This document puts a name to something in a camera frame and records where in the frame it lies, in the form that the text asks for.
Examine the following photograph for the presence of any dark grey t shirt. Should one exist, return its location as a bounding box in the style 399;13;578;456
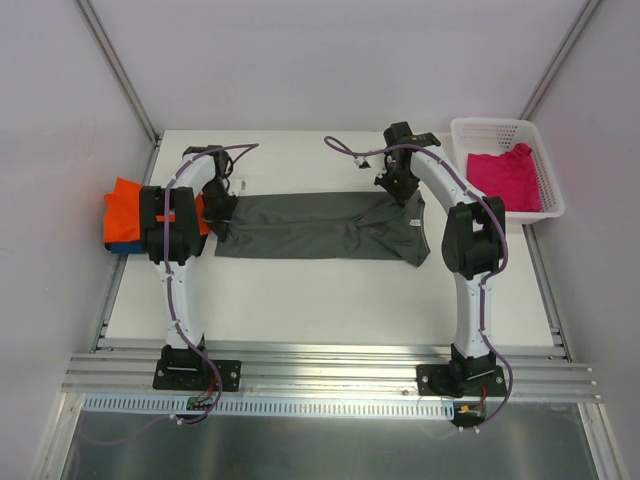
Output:
215;191;431;267

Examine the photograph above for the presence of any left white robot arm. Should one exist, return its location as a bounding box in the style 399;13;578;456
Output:
139;145;239;391

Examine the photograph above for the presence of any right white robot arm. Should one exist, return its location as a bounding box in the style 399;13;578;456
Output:
375;122;508;398

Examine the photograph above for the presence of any orange folded t shirt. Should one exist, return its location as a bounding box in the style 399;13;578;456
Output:
103;178;211;245

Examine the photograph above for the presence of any white plastic basket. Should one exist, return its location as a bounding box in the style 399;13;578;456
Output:
450;117;565;224

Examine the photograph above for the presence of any blue folded t shirt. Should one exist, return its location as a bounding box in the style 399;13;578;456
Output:
105;242;146;255

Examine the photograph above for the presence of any pink t shirt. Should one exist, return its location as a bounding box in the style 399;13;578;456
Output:
466;143;542;213

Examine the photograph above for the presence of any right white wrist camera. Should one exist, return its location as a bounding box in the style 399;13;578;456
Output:
353;156;371;170

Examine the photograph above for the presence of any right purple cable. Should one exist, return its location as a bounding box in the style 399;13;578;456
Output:
323;135;513;435

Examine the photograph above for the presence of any purple cable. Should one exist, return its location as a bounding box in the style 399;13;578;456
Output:
77;142;260;445
323;135;513;435

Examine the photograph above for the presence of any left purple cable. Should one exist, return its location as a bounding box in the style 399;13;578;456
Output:
77;142;260;445

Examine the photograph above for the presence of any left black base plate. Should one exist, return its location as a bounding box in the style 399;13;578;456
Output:
152;360;242;392

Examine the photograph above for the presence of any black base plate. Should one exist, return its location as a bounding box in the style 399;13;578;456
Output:
416;364;507;399
152;360;242;392

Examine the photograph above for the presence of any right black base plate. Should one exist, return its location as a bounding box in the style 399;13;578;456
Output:
416;364;507;399

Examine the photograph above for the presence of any white slotted cable duct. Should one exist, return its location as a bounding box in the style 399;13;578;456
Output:
82;394;454;420

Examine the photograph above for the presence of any aluminium mounting rail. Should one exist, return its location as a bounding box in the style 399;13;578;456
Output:
61;339;605;403

